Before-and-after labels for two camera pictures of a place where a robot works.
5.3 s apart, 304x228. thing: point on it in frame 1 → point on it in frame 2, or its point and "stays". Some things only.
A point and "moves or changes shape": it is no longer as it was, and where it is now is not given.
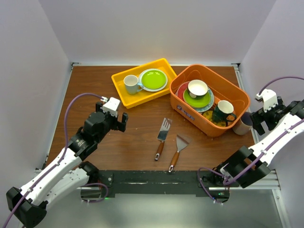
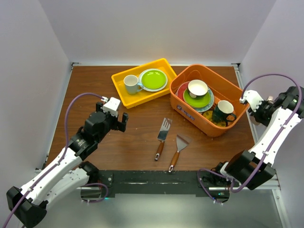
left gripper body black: [111, 121] stays
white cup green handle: [223, 112] stays
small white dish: [197, 89] stays
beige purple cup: [245, 124] moves or changes shape
